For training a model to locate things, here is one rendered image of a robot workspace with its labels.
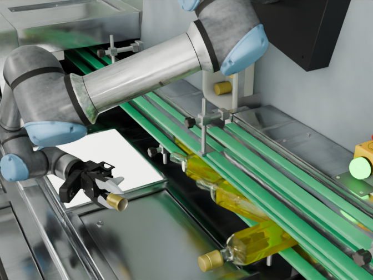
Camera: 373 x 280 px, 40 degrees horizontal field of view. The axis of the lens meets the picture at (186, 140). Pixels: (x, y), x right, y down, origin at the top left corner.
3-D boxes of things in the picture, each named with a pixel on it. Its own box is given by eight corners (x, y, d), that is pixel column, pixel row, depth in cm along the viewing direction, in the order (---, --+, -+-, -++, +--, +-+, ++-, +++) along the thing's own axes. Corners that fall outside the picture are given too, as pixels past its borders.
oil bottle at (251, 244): (296, 226, 124) (221, 256, 115) (298, 207, 122) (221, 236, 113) (312, 239, 120) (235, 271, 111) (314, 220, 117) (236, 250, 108)
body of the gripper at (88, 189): (117, 166, 139) (88, 153, 146) (91, 179, 133) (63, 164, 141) (119, 190, 142) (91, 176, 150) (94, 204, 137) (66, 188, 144)
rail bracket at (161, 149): (183, 154, 172) (147, 164, 167) (183, 136, 169) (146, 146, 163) (189, 159, 169) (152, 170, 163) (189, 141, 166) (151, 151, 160)
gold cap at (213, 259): (214, 259, 113) (197, 266, 111) (214, 246, 111) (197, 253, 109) (223, 268, 110) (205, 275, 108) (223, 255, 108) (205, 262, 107)
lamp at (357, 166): (355, 170, 110) (344, 174, 109) (358, 152, 108) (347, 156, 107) (371, 180, 106) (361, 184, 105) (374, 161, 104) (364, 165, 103)
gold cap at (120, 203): (128, 207, 131) (116, 200, 134) (127, 195, 130) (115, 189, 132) (117, 214, 129) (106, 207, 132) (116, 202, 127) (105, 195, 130)
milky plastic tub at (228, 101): (225, 91, 162) (201, 96, 159) (227, 20, 152) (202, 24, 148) (258, 111, 149) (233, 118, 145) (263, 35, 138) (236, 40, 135)
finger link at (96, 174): (108, 174, 132) (87, 168, 138) (104, 176, 131) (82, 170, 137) (111, 190, 134) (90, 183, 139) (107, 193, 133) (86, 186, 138)
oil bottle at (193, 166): (252, 192, 138) (191, 165, 150) (254, 174, 135) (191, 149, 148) (240, 201, 134) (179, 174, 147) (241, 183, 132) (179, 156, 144)
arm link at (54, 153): (29, 169, 151) (53, 165, 158) (51, 182, 145) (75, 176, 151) (30, 144, 149) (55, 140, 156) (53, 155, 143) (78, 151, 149)
